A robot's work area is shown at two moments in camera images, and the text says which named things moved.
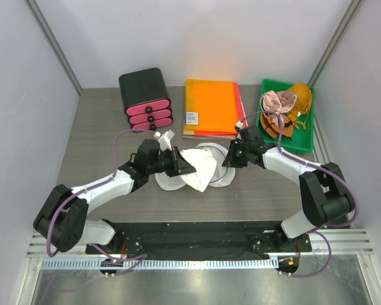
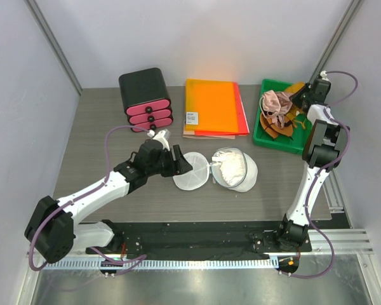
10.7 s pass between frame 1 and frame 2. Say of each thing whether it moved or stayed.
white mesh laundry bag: moved
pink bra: stayed
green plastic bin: stayed
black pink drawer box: stayed
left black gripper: stayed
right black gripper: moved
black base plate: stayed
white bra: moved
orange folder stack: stayed
